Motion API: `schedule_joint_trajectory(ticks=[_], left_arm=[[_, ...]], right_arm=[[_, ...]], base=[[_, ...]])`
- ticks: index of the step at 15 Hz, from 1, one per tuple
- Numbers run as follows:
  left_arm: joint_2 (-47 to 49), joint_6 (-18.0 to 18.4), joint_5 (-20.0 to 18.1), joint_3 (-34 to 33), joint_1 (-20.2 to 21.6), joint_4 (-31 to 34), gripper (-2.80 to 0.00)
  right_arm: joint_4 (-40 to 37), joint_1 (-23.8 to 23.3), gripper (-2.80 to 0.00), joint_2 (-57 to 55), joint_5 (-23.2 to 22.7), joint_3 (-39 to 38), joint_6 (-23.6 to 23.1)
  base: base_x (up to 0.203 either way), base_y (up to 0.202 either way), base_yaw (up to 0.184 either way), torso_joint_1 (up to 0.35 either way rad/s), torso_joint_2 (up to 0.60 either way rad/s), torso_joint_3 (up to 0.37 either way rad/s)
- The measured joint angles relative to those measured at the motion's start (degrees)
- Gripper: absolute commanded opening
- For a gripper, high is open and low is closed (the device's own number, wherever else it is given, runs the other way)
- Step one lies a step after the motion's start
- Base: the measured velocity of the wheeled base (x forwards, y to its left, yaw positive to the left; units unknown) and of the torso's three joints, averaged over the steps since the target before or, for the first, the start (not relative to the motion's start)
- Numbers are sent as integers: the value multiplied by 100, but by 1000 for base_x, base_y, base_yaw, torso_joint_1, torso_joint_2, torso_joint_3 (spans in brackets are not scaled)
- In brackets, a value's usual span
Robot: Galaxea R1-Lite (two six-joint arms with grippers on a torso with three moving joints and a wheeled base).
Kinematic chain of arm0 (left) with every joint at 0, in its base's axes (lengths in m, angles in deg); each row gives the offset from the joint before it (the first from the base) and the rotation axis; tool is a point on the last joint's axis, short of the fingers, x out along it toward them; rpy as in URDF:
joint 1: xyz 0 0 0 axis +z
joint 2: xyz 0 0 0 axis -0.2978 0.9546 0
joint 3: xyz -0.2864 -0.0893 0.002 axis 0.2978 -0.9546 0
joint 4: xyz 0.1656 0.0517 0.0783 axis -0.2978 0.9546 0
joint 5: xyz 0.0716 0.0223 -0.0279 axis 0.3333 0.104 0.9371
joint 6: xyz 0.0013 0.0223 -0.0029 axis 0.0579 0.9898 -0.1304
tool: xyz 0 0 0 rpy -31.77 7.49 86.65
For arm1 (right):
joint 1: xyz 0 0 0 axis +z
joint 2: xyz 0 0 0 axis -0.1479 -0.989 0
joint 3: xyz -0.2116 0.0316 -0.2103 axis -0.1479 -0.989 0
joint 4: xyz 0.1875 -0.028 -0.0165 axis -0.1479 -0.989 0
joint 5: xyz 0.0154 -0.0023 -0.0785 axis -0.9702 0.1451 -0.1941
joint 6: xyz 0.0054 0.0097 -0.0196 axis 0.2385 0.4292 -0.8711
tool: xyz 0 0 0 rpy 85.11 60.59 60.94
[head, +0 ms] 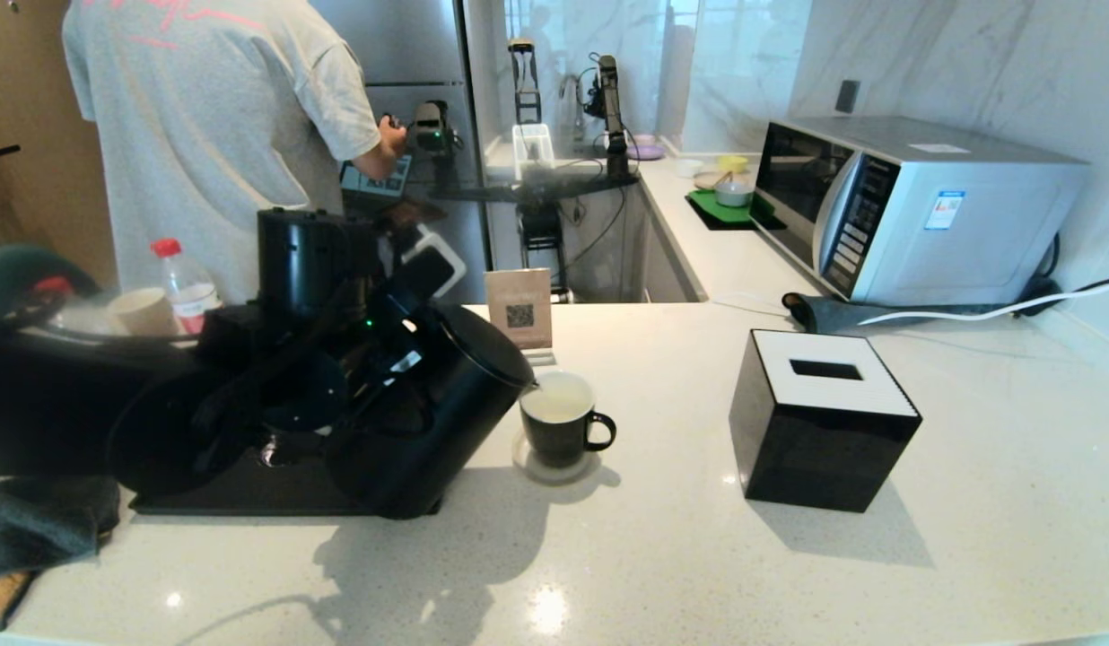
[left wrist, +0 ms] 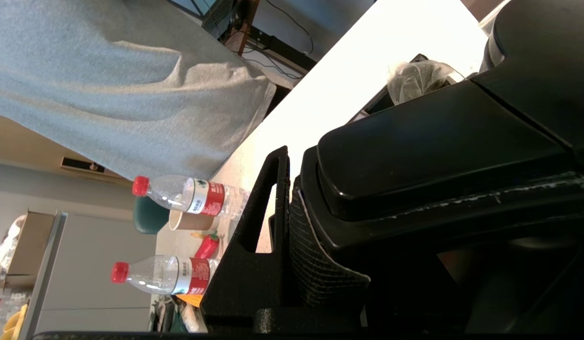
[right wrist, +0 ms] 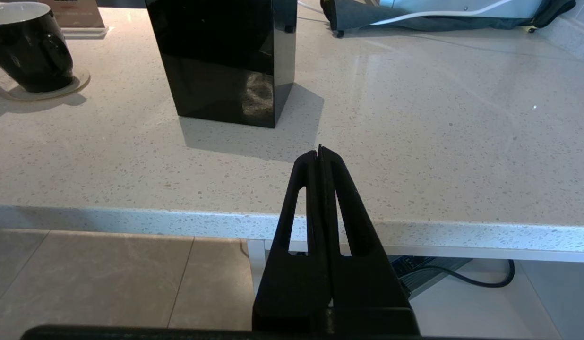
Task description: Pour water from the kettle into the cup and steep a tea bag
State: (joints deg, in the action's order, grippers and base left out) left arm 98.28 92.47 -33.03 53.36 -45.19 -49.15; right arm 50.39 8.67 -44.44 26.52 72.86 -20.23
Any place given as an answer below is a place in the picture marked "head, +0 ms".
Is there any black electric kettle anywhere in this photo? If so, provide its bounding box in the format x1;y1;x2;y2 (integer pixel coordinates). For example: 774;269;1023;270
326;303;537;521

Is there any person's bare forearm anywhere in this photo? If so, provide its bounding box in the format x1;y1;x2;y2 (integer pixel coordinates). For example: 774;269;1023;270
353;117;407;180

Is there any brown wooden side table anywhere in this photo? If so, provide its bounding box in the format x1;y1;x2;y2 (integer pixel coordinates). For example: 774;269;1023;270
380;199;448;225

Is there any beige QR code sign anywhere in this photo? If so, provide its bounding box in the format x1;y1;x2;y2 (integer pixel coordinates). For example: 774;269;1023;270
485;267;557;367

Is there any open laptop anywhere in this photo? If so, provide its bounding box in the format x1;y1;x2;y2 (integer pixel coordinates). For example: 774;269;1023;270
341;154;414;198

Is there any black mug white inside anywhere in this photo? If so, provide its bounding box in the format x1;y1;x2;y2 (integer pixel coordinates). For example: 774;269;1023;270
520;371;617;469

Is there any round white coaster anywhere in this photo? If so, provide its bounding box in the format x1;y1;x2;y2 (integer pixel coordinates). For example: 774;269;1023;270
512;429;602;486

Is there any clear water bottle red cap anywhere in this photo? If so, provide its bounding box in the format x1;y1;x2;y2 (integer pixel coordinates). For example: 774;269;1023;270
30;276;75;315
151;238;222;335

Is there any black serving tray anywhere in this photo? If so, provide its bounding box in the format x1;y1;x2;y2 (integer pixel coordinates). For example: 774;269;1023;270
128;444;443;519

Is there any brown paper cup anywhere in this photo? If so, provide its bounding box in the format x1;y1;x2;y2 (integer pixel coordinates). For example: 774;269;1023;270
106;287;180;337

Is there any silver refrigerator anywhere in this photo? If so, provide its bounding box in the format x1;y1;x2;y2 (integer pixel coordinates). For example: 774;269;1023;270
312;0;488;306

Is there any person in grey t-shirt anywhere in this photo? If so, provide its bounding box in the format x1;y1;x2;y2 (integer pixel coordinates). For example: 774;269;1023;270
63;0;380;301

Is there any chrome sink faucet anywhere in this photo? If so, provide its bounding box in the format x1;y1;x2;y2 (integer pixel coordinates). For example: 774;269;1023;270
559;74;584;149

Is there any green mat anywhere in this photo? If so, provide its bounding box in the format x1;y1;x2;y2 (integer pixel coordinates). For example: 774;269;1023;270
685;190;780;234

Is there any teal chair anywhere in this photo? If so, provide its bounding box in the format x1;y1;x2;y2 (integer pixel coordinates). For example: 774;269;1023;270
0;244;102;324

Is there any brown wooden door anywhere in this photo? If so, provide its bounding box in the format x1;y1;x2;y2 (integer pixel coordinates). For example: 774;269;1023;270
0;0;120;288

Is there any black tissue box white lid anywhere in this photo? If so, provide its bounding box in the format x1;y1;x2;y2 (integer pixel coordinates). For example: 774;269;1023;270
728;329;923;514

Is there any dark green cloth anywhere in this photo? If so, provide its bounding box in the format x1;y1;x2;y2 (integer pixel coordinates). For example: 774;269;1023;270
0;476;122;584

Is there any brown woven mat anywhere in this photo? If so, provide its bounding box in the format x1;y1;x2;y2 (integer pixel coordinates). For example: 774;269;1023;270
0;570;35;629

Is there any silver microwave oven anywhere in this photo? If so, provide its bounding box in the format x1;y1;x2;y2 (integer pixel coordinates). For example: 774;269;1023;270
752;115;1087;309

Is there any grey camera head green light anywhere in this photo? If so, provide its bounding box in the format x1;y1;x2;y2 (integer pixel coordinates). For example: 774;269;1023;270
414;101;461;194

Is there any white wire basket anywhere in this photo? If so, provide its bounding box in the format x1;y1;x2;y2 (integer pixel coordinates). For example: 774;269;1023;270
512;126;556;185

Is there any black upright gripper frame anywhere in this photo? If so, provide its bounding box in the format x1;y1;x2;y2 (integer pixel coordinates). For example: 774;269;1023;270
508;39;544;127

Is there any white cable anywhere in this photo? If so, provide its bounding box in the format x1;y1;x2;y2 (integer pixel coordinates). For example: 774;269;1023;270
855;276;1109;328

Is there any black power cable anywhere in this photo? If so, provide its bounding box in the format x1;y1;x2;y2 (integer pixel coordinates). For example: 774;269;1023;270
1021;233;1109;310

